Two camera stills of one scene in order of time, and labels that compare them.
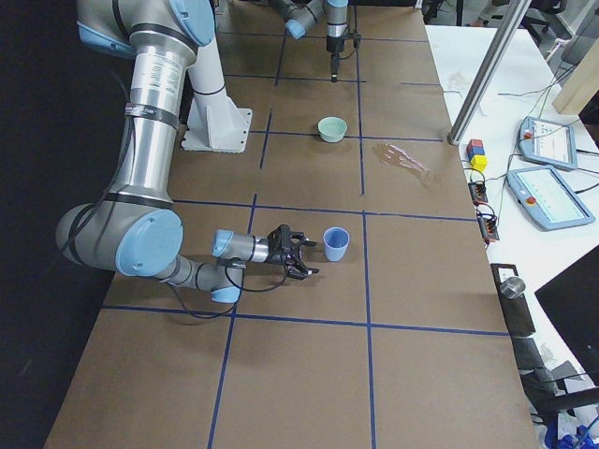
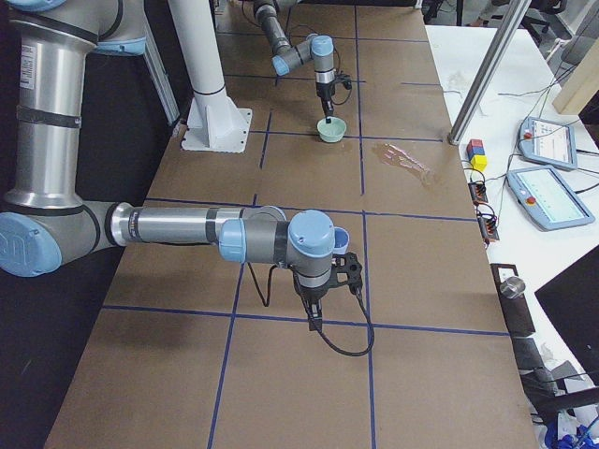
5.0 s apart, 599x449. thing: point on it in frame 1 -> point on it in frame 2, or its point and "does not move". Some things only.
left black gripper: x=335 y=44 -> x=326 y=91
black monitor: x=573 y=298 does not move
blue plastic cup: x=336 y=239 does not move
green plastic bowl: x=332 y=129 does not move
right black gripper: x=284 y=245 -> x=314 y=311
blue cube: x=475 y=151 does not move
